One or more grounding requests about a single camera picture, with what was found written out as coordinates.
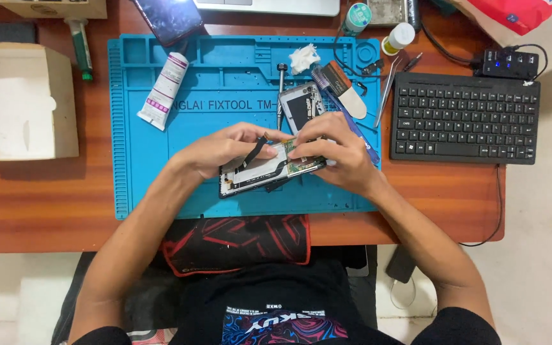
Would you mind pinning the blue pry tool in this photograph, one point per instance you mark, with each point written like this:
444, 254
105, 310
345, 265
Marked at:
352, 124

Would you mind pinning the person's black printed shirt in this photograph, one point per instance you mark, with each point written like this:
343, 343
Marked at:
276, 311

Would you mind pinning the brown and white brush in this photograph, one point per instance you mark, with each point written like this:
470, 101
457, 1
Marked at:
345, 91

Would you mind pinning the silver precision screwdriver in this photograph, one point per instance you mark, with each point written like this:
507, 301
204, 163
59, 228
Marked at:
281, 91

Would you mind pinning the black usb hub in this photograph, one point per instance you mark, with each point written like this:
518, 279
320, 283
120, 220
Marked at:
511, 64

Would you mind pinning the blue silicone repair mat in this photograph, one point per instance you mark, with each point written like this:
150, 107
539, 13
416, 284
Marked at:
237, 86

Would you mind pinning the grey metal tray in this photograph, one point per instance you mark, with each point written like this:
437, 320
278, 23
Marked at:
387, 11

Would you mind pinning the white cardboard box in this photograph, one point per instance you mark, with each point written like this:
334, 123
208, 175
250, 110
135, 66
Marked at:
17, 100

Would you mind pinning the green flux syringe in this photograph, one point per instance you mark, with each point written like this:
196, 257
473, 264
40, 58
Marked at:
80, 48

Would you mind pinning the black power adapter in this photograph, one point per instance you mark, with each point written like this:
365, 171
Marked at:
400, 263

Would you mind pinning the white tissue wad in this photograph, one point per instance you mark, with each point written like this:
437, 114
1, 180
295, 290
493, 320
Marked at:
303, 58

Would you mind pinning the smartphone with circuit board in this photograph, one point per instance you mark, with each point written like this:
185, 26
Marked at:
261, 172

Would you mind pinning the person's right fingers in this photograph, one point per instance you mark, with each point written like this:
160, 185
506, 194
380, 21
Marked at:
312, 139

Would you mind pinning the person's left hand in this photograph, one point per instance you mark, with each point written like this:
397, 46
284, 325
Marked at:
209, 148

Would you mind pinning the silver laptop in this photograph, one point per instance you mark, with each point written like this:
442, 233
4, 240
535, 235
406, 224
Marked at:
276, 5

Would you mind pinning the white glue tube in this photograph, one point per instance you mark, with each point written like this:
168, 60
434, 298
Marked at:
163, 91

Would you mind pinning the beige cardboard box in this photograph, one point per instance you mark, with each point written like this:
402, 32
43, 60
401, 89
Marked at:
55, 7

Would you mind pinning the red plastic bag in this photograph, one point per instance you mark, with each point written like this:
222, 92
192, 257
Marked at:
511, 17

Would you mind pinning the person's right hand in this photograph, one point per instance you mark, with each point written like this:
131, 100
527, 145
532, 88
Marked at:
340, 153

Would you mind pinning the black keyboard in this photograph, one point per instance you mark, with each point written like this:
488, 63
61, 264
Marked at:
465, 117

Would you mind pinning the white capped yellow bottle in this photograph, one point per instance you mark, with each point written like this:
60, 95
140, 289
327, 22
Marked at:
397, 39

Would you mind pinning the red and black mouse pad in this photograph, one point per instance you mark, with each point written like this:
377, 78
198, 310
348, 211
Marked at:
237, 242

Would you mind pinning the silver phone back cover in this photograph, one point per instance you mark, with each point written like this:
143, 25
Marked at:
301, 106

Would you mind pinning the silver tweezers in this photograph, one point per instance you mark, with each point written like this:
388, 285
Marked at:
386, 93

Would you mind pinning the dark smartphone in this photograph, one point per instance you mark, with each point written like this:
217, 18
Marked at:
170, 19

